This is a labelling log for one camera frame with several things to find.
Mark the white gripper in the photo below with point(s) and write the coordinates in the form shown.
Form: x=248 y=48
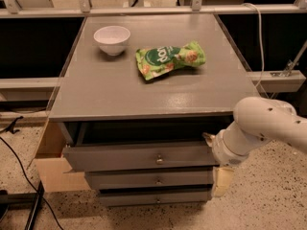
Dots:
x=224 y=152

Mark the grey top drawer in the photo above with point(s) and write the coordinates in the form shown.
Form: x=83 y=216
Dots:
x=139 y=156

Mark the grey drawer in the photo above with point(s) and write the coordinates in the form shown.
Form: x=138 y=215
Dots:
x=139 y=156
x=165 y=196
x=150 y=178

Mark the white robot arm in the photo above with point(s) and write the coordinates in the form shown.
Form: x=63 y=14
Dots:
x=257 y=121

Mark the grey bottom drawer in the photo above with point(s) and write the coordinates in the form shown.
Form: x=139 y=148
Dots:
x=165 y=196

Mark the grey drawer cabinet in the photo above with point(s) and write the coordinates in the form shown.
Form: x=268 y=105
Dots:
x=104 y=100

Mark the grey middle drawer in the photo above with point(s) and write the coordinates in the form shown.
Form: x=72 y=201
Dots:
x=150 y=178

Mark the green snack bag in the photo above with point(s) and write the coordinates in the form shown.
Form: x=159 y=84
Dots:
x=155 y=62

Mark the white ceramic bowl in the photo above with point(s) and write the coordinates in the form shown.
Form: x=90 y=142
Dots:
x=112 y=40

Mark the light wooden box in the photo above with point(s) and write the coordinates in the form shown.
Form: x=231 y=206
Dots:
x=54 y=171

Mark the black clamp on floor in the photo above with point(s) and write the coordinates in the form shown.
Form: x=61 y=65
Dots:
x=11 y=127

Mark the black floor bracket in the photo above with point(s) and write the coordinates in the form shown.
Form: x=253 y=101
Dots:
x=33 y=200

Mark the metal railing frame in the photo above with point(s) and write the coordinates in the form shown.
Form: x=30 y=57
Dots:
x=147 y=4

